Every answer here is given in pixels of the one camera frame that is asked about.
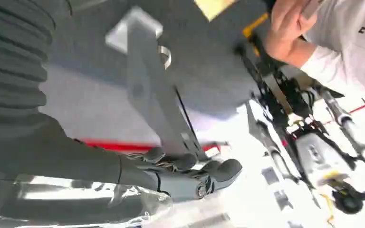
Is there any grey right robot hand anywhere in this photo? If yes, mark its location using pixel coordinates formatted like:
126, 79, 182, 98
0, 113, 243, 228

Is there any red barrier belt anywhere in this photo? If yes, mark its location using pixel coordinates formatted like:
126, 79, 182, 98
81, 138, 221, 154

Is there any grey kiosk stand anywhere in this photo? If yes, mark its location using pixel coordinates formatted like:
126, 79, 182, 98
105, 5, 222, 162

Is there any yellow flat sheet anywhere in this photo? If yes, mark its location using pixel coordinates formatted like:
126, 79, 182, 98
193, 0, 237, 22

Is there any black standing robot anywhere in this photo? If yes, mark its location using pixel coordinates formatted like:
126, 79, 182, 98
234, 44, 365, 219

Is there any person's left hand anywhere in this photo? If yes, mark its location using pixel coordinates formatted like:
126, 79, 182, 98
263, 0, 318, 60

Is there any person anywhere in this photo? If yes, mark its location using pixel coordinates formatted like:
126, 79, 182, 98
262, 0, 365, 105

